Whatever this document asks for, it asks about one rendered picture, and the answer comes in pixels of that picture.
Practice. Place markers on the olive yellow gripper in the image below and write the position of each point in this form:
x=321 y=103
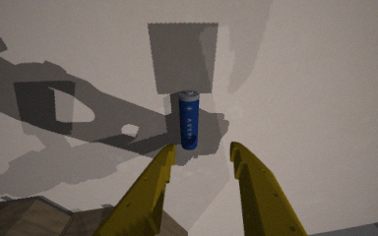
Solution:
x=265 y=209

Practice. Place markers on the brown wooden chest of drawers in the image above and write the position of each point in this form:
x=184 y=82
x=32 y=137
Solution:
x=168 y=226

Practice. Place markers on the blue battery with grey end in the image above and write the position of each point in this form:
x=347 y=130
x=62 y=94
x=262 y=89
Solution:
x=189 y=117

